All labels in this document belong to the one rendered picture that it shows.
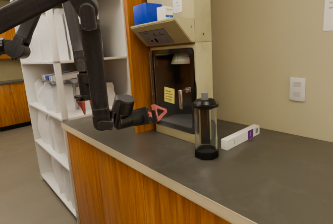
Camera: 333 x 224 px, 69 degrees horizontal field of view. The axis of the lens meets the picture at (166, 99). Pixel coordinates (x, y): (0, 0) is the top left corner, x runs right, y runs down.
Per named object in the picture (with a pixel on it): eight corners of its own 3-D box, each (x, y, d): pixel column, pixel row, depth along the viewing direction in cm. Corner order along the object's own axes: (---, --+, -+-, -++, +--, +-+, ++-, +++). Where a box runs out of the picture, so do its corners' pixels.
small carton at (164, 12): (165, 22, 112) (164, 8, 110) (173, 21, 108) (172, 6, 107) (157, 22, 108) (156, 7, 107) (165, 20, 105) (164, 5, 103)
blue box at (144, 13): (150, 26, 124) (149, 7, 122) (163, 23, 117) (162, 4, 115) (134, 26, 118) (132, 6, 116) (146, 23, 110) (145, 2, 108)
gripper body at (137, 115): (135, 110, 101) (119, 113, 96) (149, 105, 93) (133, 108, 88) (138, 125, 100) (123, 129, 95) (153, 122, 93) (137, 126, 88)
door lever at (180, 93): (190, 107, 112) (186, 106, 114) (189, 87, 111) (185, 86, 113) (181, 109, 109) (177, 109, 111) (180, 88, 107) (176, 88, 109)
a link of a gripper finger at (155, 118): (157, 104, 102) (138, 108, 96) (168, 101, 97) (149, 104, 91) (160, 120, 102) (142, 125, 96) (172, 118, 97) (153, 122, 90)
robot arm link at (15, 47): (46, -31, 116) (40, -40, 107) (74, -17, 120) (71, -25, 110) (10, 55, 117) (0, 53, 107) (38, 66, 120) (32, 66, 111)
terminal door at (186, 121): (156, 123, 136) (150, 50, 128) (196, 135, 113) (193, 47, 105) (154, 123, 135) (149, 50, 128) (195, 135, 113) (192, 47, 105)
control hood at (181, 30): (149, 46, 129) (148, 27, 127) (195, 42, 105) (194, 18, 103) (131, 47, 121) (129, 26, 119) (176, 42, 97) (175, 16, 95)
